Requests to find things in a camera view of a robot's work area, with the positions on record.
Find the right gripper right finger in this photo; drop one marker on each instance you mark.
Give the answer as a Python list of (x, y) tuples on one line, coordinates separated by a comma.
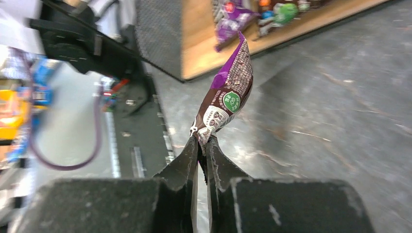
[(241, 204)]

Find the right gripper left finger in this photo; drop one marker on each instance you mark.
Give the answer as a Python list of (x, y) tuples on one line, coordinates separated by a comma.
[(165, 203)]

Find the brown candy bag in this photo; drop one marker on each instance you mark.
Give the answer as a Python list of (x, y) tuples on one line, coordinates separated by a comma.
[(226, 96)]

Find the purple candy bag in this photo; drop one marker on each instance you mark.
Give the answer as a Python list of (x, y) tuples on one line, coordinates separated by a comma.
[(274, 14), (230, 17)]

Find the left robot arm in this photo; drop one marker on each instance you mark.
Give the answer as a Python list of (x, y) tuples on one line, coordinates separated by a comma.
[(69, 32)]

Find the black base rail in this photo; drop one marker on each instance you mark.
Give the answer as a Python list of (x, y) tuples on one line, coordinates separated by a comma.
[(139, 139)]

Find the wooden wire shelf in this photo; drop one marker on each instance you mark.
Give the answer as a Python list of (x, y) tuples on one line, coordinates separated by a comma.
[(189, 38)]

